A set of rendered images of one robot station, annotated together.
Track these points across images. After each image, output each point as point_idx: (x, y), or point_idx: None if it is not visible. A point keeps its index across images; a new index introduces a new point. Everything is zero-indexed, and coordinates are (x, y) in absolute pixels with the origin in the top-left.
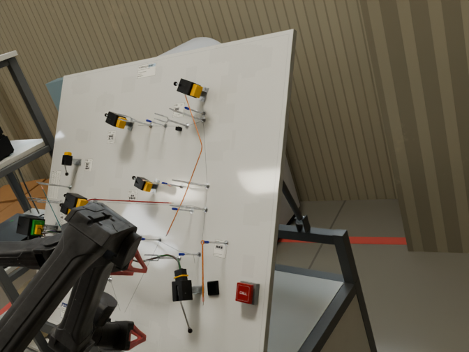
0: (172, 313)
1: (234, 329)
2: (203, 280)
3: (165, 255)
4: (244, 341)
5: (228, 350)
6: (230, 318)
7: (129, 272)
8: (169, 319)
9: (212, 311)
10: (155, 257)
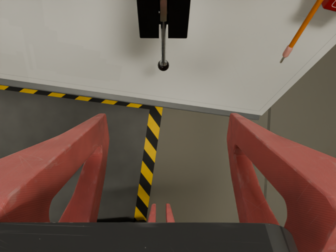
0: (56, 2)
1: (258, 39)
2: (320, 4)
3: None
4: (275, 57)
5: (229, 67)
6: (257, 20)
7: (103, 155)
8: (48, 14)
9: (205, 4)
10: None
